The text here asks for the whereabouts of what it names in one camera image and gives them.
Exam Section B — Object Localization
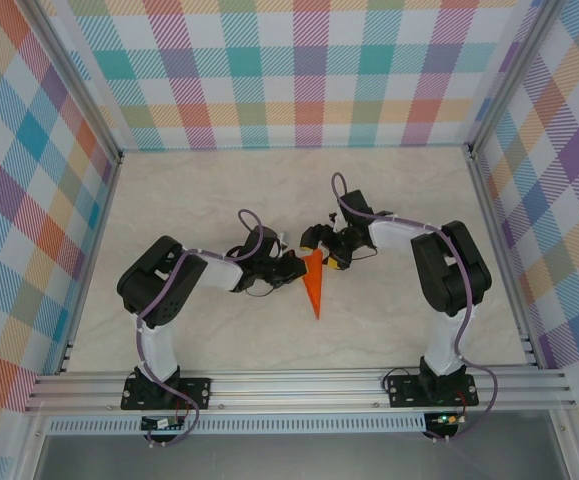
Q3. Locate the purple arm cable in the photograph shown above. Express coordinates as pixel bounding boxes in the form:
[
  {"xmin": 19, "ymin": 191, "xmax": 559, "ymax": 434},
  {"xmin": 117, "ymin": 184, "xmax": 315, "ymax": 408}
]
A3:
[
  {"xmin": 136, "ymin": 207, "xmax": 265, "ymax": 448},
  {"xmin": 330, "ymin": 171, "xmax": 500, "ymax": 444}
]

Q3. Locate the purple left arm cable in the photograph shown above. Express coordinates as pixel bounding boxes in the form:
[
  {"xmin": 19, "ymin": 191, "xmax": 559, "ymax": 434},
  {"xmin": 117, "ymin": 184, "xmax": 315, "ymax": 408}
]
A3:
[{"xmin": 136, "ymin": 207, "xmax": 265, "ymax": 448}]

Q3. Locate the slotted grey cable duct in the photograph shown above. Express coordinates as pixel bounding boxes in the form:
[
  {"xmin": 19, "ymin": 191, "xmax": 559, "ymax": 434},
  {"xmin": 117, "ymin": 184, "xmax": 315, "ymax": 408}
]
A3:
[{"xmin": 47, "ymin": 417, "xmax": 428, "ymax": 435}]

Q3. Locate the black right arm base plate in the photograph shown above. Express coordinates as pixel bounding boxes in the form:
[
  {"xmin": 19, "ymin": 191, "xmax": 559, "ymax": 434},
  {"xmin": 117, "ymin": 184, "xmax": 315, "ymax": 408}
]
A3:
[{"xmin": 386, "ymin": 374, "xmax": 479, "ymax": 409}]

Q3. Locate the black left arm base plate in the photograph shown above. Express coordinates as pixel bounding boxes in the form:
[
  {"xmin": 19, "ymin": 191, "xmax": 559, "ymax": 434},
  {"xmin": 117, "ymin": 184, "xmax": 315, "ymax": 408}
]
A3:
[{"xmin": 121, "ymin": 375, "xmax": 213, "ymax": 412}]

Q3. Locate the thin black gripper wire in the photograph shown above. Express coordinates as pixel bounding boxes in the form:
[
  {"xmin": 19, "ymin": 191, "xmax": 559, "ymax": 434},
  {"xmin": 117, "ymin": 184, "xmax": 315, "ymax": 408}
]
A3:
[
  {"xmin": 347, "ymin": 243, "xmax": 379, "ymax": 262},
  {"xmin": 245, "ymin": 281, "xmax": 279, "ymax": 302}
]

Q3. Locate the orange paper sheet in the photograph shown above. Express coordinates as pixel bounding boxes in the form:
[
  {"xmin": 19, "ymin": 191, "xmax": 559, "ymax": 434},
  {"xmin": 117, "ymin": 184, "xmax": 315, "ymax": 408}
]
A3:
[{"xmin": 299, "ymin": 249, "xmax": 326, "ymax": 321}]

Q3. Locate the aluminium frame post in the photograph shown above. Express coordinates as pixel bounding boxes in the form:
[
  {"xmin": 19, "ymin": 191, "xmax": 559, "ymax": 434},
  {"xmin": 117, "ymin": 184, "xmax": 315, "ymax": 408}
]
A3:
[
  {"xmin": 21, "ymin": 0, "xmax": 125, "ymax": 164},
  {"xmin": 466, "ymin": 0, "xmax": 568, "ymax": 156}
]

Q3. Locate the aluminium cross rail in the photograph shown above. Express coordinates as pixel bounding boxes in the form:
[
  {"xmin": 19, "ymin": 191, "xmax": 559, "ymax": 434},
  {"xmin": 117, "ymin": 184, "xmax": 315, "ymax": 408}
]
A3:
[{"xmin": 23, "ymin": 368, "xmax": 578, "ymax": 414}]

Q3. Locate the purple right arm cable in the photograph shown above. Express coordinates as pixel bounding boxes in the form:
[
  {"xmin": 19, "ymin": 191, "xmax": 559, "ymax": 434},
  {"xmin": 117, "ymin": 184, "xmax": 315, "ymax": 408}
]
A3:
[{"xmin": 330, "ymin": 171, "xmax": 500, "ymax": 444}]

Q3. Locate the thin black left gripper wire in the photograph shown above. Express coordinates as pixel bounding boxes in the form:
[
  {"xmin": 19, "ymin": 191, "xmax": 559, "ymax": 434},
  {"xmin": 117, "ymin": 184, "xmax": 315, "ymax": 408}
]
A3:
[{"xmin": 245, "ymin": 281, "xmax": 279, "ymax": 302}]

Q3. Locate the aluminium table side rail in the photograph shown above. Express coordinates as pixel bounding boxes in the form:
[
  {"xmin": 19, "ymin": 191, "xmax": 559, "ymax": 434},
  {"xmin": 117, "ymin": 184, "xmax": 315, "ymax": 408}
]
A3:
[
  {"xmin": 58, "ymin": 152, "xmax": 125, "ymax": 376},
  {"xmin": 466, "ymin": 147, "xmax": 540, "ymax": 369}
]

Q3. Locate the small black circuit board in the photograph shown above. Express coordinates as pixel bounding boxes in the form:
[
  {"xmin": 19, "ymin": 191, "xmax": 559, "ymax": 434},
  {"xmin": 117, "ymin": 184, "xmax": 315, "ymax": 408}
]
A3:
[{"xmin": 141, "ymin": 417, "xmax": 185, "ymax": 431}]

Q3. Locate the thin black right gripper wire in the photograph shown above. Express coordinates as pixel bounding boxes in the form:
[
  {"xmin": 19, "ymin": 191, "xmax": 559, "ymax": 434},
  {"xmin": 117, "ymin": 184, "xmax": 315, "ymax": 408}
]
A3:
[{"xmin": 347, "ymin": 243, "xmax": 379, "ymax": 262}]

